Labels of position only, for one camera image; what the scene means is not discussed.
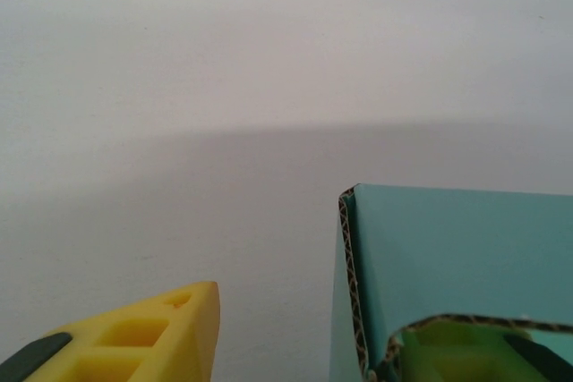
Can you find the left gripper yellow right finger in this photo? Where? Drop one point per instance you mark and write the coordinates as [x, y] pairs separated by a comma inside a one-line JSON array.
[[470, 359]]

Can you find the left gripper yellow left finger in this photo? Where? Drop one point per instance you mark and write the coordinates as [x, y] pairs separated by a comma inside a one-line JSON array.
[[134, 346]]

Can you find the teal cloth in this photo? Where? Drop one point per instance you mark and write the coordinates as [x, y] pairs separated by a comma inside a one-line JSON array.
[[447, 257]]

